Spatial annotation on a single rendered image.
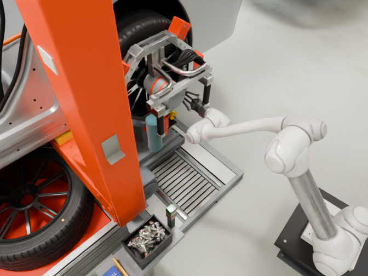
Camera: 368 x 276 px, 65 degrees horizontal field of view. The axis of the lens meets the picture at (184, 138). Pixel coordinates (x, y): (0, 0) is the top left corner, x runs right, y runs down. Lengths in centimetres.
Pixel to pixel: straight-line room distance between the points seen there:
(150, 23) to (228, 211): 135
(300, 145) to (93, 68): 86
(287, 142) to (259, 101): 168
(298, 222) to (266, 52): 217
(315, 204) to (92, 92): 104
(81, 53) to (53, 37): 8
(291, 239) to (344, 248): 35
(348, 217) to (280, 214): 66
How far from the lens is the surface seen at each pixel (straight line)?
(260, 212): 218
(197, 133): 158
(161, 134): 148
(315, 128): 133
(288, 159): 121
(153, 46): 145
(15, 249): 165
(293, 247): 182
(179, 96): 154
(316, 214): 144
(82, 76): 77
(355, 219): 166
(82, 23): 71
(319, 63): 361
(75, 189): 169
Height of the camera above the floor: 191
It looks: 51 degrees down
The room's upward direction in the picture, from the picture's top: 3 degrees clockwise
